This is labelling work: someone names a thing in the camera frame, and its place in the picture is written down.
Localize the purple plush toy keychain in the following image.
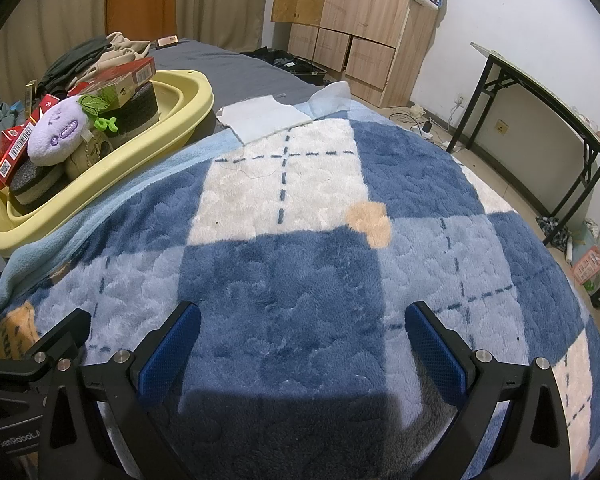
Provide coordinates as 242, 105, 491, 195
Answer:
27, 94, 119, 166

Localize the beige curtain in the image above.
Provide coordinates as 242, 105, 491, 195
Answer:
0, 0, 108, 101
175, 0, 272, 53

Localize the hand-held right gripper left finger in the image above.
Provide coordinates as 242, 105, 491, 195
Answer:
40, 301, 202, 480

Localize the large red box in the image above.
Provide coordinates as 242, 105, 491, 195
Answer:
75, 57, 157, 93

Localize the slim gold box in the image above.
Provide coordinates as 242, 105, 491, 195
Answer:
24, 79, 40, 117

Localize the blue plaid fleece blanket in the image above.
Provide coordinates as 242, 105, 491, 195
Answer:
0, 82, 600, 480

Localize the yellow plastic basin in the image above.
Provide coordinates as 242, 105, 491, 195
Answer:
0, 70, 215, 251

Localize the white cloth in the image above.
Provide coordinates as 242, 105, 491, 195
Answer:
216, 94, 312, 145

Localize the dark plaid cloth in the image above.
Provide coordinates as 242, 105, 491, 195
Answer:
536, 215, 571, 248

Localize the dark green garment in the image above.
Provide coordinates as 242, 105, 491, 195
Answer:
40, 35, 108, 91

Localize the black folding table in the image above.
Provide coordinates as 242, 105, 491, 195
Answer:
447, 41, 600, 247

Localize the pink paper bag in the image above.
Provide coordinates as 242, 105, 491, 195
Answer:
570, 247, 600, 283

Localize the black open suitcase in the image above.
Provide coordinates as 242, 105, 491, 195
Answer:
241, 47, 327, 86

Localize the wooden wardrobe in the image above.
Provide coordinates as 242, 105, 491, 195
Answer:
271, 0, 438, 108

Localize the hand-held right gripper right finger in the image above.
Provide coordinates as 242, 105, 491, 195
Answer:
404, 301, 573, 480

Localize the beige garment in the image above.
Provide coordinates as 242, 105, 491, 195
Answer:
87, 32, 151, 78

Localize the black foam disc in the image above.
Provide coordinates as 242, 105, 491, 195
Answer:
9, 159, 66, 207
105, 81, 161, 136

